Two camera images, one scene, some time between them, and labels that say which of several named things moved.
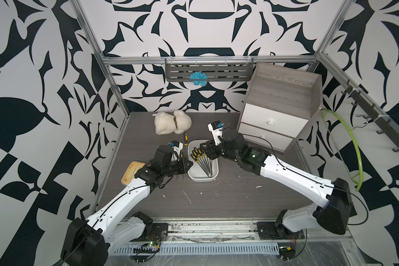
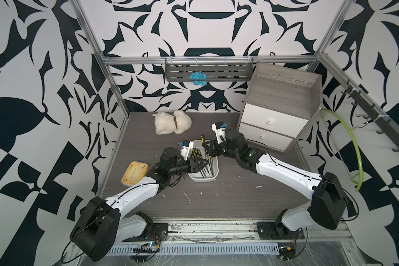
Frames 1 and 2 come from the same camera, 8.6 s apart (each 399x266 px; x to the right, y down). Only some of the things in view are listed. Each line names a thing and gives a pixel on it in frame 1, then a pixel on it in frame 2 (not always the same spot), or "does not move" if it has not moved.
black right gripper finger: x=208 y=147 does not move
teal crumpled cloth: x=199 y=75 does not move
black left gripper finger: x=188 y=168 to x=200 y=164
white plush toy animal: x=165 y=123 does not move
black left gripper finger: x=189 y=163 to x=201 y=162
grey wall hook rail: x=384 y=122 does not move
